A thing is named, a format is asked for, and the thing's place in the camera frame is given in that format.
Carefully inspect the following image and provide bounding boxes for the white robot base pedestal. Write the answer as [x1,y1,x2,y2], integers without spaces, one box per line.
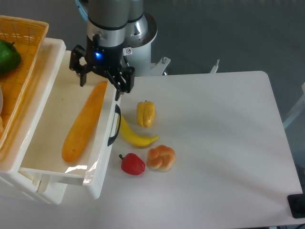
[122,12,171,77]

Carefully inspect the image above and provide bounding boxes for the red bell pepper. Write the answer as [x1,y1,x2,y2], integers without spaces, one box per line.
[119,153,145,176]

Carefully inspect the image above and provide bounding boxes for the black device at table edge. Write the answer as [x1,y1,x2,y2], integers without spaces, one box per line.
[287,194,305,219]

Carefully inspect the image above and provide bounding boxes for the yellow bell pepper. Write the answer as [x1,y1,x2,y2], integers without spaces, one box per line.
[137,101,155,127]

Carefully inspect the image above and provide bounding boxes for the green bell pepper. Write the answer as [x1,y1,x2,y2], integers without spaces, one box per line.
[0,40,21,75]

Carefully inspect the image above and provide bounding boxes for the yellow banana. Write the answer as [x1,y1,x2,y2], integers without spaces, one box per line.
[119,116,159,147]

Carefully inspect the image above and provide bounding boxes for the knotted round bread roll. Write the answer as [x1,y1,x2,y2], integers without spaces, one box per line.
[146,145,176,172]

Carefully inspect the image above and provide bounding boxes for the open white plastic drawer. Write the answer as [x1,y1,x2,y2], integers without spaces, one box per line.
[20,51,121,204]

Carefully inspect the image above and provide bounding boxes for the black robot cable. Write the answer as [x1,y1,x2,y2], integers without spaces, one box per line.
[122,53,131,69]

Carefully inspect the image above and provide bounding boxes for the black drawer handle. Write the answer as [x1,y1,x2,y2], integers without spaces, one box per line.
[107,104,122,146]

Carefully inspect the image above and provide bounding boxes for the white drawer cabinet frame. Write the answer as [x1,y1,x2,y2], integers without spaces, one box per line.
[0,38,67,204]

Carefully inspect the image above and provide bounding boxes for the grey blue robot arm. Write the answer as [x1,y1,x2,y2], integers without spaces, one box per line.
[69,0,144,93]

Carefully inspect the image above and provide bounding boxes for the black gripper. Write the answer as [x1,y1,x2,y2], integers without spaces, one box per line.
[69,34,135,101]

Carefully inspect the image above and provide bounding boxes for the orange woven basket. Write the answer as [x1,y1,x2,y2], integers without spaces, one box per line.
[0,15,49,146]

